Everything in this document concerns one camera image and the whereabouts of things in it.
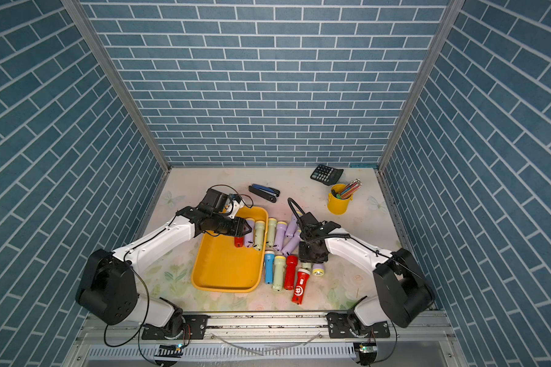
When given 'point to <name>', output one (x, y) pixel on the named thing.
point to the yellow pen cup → (335, 206)
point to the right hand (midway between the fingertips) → (305, 259)
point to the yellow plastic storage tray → (220, 266)
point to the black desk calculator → (327, 175)
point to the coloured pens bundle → (348, 189)
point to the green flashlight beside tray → (272, 232)
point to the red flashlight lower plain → (290, 272)
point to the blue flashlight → (269, 260)
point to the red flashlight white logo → (303, 275)
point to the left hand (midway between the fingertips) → (252, 230)
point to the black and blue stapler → (264, 192)
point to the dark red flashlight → (239, 241)
